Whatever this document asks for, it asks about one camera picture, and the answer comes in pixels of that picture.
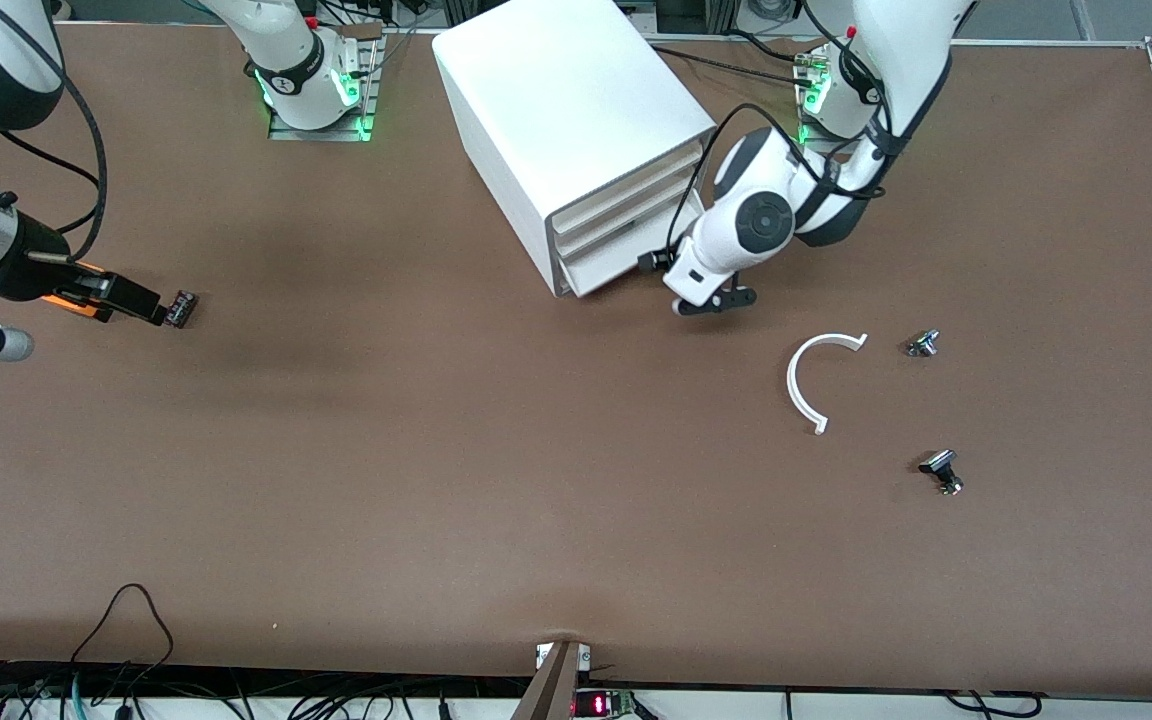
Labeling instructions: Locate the black knob selector switch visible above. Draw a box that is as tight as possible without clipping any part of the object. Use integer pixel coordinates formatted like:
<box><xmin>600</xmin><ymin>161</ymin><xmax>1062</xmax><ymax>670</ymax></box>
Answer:
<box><xmin>918</xmin><ymin>449</ymin><xmax>965</xmax><ymax>497</ymax></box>

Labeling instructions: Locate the black table cable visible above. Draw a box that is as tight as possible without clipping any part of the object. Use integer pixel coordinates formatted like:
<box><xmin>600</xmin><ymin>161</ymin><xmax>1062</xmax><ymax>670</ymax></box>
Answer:
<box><xmin>648</xmin><ymin>28</ymin><xmax>829</xmax><ymax>89</ymax></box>

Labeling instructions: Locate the orange button box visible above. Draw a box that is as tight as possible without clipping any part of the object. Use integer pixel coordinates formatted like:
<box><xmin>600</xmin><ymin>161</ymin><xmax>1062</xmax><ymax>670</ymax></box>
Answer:
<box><xmin>41</xmin><ymin>262</ymin><xmax>123</xmax><ymax>323</ymax></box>

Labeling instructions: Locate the white curved plastic arc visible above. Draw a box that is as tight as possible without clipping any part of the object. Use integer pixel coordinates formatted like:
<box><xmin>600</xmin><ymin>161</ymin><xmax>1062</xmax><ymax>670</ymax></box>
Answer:
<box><xmin>786</xmin><ymin>333</ymin><xmax>869</xmax><ymax>436</ymax></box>

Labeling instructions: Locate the red digit display module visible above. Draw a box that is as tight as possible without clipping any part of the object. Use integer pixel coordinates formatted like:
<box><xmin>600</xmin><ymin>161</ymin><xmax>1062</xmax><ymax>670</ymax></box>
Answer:
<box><xmin>573</xmin><ymin>689</ymin><xmax>639</xmax><ymax>720</ymax></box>

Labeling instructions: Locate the white lowest cabinet drawer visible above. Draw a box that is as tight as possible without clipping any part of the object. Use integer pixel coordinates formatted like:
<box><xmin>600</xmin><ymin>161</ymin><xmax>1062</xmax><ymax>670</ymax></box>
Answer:
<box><xmin>556</xmin><ymin>215</ymin><xmax>685</xmax><ymax>299</ymax></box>

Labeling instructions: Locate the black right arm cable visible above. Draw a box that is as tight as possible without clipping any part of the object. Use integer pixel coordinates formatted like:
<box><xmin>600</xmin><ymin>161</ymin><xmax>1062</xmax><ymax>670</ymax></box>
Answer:
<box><xmin>0</xmin><ymin>0</ymin><xmax>109</xmax><ymax>263</ymax></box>

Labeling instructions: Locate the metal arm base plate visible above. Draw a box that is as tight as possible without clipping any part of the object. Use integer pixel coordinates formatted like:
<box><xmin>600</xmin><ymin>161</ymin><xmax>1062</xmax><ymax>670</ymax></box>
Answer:
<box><xmin>268</xmin><ymin>28</ymin><xmax>383</xmax><ymax>143</ymax></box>
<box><xmin>797</xmin><ymin>55</ymin><xmax>842</xmax><ymax>151</ymax></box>

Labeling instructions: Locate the brown camera mount post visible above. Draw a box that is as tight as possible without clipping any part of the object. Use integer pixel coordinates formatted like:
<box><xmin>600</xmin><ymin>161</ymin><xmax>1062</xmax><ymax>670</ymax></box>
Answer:
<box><xmin>510</xmin><ymin>640</ymin><xmax>587</xmax><ymax>720</ymax></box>

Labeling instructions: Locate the black looped cable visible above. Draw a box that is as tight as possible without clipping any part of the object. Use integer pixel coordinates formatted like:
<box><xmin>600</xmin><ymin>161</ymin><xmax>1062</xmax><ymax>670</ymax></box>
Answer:
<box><xmin>71</xmin><ymin>584</ymin><xmax>175</xmax><ymax>693</ymax></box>

